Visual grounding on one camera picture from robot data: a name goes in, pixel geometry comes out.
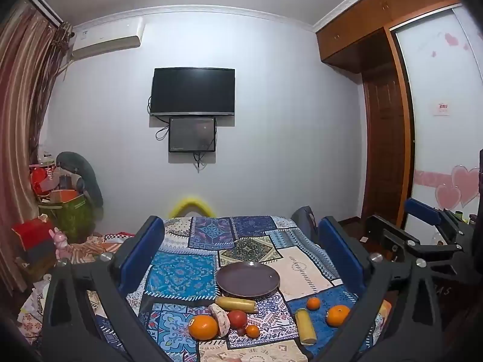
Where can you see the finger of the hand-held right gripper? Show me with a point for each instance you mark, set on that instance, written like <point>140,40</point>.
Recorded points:
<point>377,230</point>
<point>422,209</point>

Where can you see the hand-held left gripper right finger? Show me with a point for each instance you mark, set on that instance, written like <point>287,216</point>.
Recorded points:
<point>341,256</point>

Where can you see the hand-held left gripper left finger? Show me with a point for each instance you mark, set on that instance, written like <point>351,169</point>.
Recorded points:
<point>139,256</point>

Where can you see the small orange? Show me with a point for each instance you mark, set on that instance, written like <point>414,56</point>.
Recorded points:
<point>253,331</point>
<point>313,303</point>

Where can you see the medium orange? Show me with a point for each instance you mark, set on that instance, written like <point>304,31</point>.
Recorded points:
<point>337,315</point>

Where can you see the yellow corn cob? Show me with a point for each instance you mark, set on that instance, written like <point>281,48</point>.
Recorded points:
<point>236,304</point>
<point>305,326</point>

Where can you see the large orange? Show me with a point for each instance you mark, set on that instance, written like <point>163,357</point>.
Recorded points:
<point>203,327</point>

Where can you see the dark purple plate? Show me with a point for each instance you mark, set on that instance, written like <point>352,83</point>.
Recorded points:
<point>248,279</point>

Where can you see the pink white lumpy fruit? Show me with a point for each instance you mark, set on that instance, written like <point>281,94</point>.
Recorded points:
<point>220,318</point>

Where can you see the red tomato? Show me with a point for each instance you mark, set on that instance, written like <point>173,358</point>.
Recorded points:
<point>237,318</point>

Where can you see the pink heart decal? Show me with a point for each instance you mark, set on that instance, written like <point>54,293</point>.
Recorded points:
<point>458,188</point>

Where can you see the patchwork blue blanket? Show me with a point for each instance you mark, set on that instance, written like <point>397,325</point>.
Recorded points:
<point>181,271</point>

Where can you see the dark chair back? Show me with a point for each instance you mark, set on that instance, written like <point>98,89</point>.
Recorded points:
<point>305,220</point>

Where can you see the yellow curved object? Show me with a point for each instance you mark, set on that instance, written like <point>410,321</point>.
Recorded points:
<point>190,205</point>

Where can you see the white sliding wardrobe door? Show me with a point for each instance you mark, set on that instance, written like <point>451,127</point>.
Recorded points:
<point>441,139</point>

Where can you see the pink plush toy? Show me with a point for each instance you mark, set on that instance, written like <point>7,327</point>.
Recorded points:
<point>60,241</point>

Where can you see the red box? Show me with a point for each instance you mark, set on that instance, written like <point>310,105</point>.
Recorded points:
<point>32,233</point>

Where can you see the striped brown curtain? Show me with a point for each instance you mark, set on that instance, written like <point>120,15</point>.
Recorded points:
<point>19,120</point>

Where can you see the wooden overhead cabinet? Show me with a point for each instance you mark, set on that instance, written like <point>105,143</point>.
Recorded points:
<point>377,15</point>

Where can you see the white air conditioner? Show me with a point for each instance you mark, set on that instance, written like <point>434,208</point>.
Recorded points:
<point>107,37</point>

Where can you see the white red wall note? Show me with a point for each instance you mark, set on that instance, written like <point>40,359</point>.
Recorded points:
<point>441,108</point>

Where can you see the small black wall monitor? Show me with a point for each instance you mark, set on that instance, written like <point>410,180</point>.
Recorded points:
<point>192,134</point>

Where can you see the black wall television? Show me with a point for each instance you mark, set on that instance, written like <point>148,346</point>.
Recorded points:
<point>193,90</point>

